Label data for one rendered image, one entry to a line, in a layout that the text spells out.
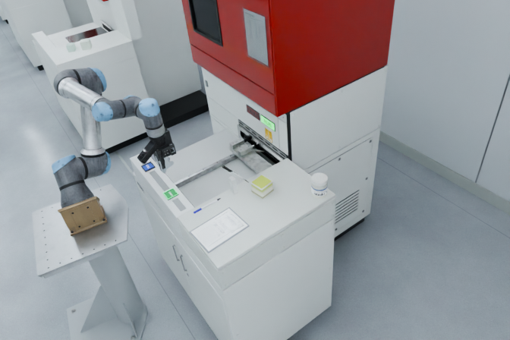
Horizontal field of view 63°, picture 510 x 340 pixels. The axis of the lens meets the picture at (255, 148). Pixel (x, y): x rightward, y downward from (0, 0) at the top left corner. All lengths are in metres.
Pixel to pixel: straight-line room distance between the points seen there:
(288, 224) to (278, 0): 0.90
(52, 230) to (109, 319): 0.80
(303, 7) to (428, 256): 1.86
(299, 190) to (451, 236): 1.50
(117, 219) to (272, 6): 1.25
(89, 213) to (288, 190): 0.94
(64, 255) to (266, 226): 0.94
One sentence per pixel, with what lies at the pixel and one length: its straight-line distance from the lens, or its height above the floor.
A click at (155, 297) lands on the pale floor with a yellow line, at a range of 2.85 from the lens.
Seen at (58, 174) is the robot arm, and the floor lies 1.09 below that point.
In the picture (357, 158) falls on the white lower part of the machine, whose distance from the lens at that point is 2.54.
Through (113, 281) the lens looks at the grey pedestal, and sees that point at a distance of 2.47.
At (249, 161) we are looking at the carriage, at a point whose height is 0.88.
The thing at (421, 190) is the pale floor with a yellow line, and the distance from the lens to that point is 3.41.
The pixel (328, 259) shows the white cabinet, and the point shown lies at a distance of 2.20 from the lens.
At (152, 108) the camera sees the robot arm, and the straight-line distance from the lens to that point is 1.69.
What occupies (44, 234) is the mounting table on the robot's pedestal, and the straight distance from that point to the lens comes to 2.28.
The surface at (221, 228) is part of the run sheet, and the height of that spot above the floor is 0.97.
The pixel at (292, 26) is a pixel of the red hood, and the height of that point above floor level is 1.63.
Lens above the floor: 2.28
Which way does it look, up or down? 38 degrees down
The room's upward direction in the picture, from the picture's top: 6 degrees counter-clockwise
